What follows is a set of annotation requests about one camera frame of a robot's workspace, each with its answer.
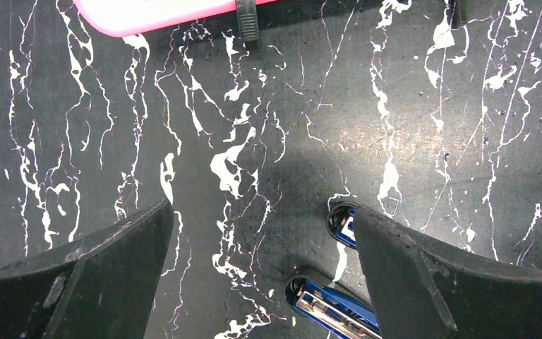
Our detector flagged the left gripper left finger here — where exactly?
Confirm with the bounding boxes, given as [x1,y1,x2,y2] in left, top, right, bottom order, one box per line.
[0,201,174,338]

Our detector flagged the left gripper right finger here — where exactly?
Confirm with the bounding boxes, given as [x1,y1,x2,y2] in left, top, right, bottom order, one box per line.
[354,206,542,338]

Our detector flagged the whiteboard with pink frame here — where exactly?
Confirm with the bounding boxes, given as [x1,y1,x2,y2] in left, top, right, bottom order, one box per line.
[72,0,282,38]

